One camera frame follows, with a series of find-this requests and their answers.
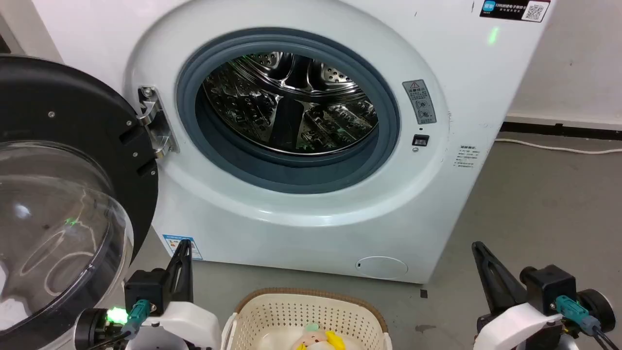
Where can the blue and white label sticker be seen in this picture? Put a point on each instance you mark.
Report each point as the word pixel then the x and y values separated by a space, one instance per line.
pixel 176 243

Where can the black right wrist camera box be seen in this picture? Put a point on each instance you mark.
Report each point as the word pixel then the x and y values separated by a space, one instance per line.
pixel 549 287

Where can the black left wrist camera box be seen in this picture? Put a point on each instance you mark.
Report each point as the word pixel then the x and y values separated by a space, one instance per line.
pixel 146 288

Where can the chrome door hinge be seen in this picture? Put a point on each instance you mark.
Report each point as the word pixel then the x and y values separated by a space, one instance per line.
pixel 156 124

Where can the cream perforated laundry basket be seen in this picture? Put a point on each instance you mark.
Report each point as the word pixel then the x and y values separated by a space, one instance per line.
pixel 272 316

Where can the black round door, glass bowl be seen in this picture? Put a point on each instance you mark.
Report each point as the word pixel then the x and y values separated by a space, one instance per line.
pixel 58 126

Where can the black wall baseboard strip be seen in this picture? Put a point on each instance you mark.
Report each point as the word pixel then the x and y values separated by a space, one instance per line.
pixel 559 130

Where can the black QR code sticker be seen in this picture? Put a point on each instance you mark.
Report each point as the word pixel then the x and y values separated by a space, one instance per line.
pixel 510 8

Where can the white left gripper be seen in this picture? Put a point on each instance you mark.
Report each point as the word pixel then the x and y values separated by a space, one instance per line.
pixel 187 323

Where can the shiny steel washer drum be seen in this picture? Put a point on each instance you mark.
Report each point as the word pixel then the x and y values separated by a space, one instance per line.
pixel 252 107

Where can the small printed text label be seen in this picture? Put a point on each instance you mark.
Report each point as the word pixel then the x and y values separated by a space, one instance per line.
pixel 466 156

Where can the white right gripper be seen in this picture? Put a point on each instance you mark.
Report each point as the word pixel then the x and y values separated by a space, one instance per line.
pixel 515 328

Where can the white front-load washing machine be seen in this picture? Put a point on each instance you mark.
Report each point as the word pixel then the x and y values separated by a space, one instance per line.
pixel 301 223

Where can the yellow and pink doll toy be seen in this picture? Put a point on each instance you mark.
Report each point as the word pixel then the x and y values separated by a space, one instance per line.
pixel 333 340

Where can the grey warning sticker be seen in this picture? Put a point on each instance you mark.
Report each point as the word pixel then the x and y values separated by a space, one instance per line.
pixel 420 102

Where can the oval drain filter cover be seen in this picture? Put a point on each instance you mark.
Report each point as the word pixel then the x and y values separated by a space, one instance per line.
pixel 384 267

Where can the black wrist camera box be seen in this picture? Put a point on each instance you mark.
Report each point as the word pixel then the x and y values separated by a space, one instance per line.
pixel 146 288
pixel 549 287

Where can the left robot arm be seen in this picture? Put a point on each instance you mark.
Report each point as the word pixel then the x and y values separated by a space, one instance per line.
pixel 90 328

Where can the grey rubber door gasket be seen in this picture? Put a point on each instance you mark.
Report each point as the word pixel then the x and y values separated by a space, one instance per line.
pixel 286 177

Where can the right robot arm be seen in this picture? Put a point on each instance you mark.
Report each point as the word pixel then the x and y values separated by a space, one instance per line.
pixel 597 308

